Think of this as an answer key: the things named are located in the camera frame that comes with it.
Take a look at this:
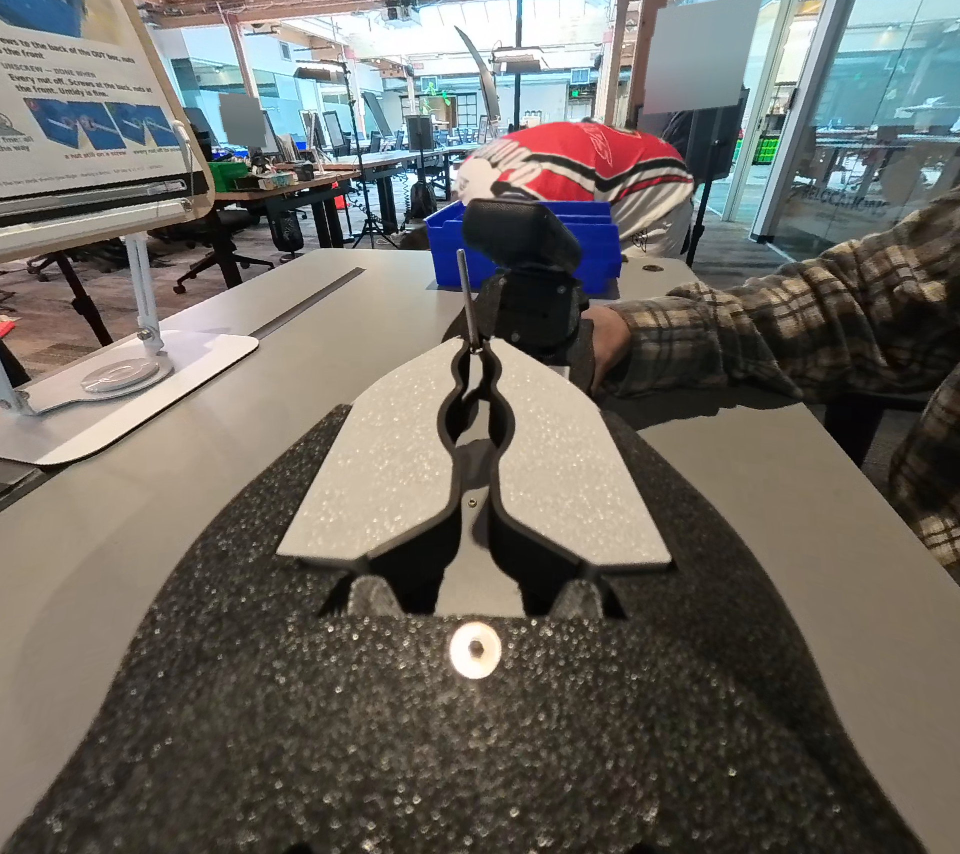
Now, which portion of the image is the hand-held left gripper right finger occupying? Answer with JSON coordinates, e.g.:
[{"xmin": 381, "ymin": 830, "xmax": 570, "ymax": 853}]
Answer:
[{"xmin": 482, "ymin": 337, "xmax": 674, "ymax": 617}]

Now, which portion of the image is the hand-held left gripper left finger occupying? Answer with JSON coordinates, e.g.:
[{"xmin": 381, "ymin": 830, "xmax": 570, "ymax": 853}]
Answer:
[{"xmin": 275, "ymin": 337, "xmax": 474, "ymax": 617}]

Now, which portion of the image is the long metal bolt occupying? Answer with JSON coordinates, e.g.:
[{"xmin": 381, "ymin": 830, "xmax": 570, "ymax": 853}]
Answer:
[{"xmin": 456, "ymin": 249, "xmax": 485, "ymax": 354}]

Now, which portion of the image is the person's right forearm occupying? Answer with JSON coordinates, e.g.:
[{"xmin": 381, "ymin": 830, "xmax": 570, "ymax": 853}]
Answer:
[{"xmin": 600, "ymin": 194, "xmax": 960, "ymax": 405}]

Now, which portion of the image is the person's right hand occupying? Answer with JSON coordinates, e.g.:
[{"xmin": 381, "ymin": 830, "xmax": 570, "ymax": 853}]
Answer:
[{"xmin": 583, "ymin": 305, "xmax": 633, "ymax": 396}]

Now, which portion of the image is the blue plastic bin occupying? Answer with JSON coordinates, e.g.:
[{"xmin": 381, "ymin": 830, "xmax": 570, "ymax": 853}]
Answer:
[{"xmin": 424, "ymin": 198, "xmax": 624, "ymax": 293}]

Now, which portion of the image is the white curved banner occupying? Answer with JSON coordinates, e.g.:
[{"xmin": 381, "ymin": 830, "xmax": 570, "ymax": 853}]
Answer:
[{"xmin": 453, "ymin": 25, "xmax": 504, "ymax": 120}]

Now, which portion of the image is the wooden office desk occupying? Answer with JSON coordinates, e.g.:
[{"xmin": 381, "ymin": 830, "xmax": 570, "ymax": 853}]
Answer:
[{"xmin": 213, "ymin": 168, "xmax": 361, "ymax": 251}]

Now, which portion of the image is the black tripod light stand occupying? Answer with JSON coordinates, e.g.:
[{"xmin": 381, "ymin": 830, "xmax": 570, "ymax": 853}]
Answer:
[{"xmin": 294, "ymin": 59, "xmax": 399, "ymax": 249}]

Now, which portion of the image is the black office chair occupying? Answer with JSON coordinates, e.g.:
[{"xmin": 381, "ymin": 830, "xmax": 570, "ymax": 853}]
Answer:
[{"xmin": 150, "ymin": 205, "xmax": 275, "ymax": 293}]

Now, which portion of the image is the instruction board on white stand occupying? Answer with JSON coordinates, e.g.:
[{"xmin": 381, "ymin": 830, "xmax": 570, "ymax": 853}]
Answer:
[{"xmin": 0, "ymin": 0, "xmax": 260, "ymax": 467}]

